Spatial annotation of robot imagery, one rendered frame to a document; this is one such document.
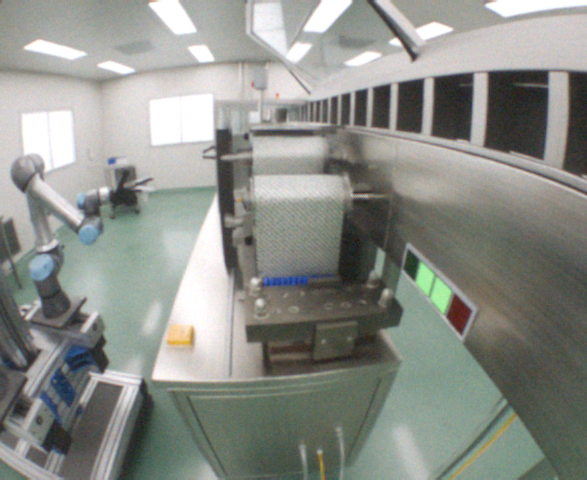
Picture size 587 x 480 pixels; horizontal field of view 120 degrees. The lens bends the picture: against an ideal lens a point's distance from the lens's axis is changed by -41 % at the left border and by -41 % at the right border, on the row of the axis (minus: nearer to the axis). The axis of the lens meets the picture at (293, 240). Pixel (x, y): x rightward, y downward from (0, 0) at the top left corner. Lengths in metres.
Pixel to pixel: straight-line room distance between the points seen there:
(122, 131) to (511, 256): 6.88
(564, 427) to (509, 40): 0.50
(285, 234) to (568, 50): 0.73
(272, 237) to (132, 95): 6.30
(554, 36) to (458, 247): 0.37
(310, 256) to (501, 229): 0.54
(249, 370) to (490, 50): 0.82
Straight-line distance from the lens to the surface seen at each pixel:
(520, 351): 0.44
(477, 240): 0.47
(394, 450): 1.67
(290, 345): 0.73
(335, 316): 0.69
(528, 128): 0.51
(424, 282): 0.59
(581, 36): 0.40
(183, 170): 6.52
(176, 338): 0.82
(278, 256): 0.79
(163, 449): 1.69
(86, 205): 1.25
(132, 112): 6.83
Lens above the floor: 1.46
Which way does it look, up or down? 24 degrees down
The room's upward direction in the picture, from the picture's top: 1 degrees clockwise
